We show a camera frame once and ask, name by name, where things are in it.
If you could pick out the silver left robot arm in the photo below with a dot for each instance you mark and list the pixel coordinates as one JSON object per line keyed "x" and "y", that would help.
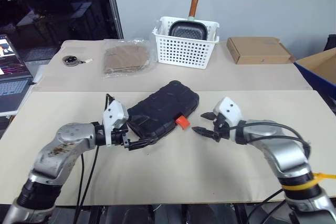
{"x": 65, "y": 140}

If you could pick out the flat brown cardboard box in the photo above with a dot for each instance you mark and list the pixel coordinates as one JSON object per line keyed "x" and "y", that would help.
{"x": 257, "y": 49}

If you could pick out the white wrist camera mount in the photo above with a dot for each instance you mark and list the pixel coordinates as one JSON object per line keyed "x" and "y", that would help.
{"x": 114, "y": 113}
{"x": 228, "y": 110}

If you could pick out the open grey laptop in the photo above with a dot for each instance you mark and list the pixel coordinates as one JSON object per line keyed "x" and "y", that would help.
{"x": 10, "y": 82}

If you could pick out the black plastic tool case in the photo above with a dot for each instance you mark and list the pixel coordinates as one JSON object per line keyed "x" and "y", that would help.
{"x": 162, "y": 108}

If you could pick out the plastic bag of brown paper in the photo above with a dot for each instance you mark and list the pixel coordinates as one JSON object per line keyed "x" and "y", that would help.
{"x": 126, "y": 60}

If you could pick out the blue box with cardboard lining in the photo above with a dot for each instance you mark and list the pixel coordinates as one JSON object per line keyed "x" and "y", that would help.
{"x": 319, "y": 70}

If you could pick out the dark rounded shape under table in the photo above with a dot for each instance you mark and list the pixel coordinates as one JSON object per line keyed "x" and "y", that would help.
{"x": 131, "y": 214}

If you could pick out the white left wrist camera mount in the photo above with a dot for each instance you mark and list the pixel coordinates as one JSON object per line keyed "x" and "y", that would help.
{"x": 114, "y": 113}

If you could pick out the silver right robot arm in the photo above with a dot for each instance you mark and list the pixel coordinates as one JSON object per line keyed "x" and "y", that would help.
{"x": 286, "y": 153}

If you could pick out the grey metal pole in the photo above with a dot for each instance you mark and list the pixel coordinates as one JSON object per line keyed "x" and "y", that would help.
{"x": 114, "y": 6}

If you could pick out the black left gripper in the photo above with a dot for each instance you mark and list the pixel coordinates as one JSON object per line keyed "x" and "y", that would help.
{"x": 119, "y": 137}

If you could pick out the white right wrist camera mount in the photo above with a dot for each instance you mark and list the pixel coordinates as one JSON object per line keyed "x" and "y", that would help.
{"x": 228, "y": 110}

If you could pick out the black chair back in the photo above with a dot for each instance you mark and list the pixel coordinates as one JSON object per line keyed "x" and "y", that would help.
{"x": 330, "y": 42}

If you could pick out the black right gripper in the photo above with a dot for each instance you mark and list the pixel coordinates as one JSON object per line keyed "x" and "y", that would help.
{"x": 223, "y": 129}

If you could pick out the black tape measure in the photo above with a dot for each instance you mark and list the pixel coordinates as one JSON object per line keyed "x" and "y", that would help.
{"x": 70, "y": 60}

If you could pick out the yellow zip tie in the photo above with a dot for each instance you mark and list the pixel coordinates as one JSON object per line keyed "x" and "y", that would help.
{"x": 302, "y": 185}

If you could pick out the white perforated plastic basket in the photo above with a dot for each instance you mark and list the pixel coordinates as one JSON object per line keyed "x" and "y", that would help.
{"x": 183, "y": 51}

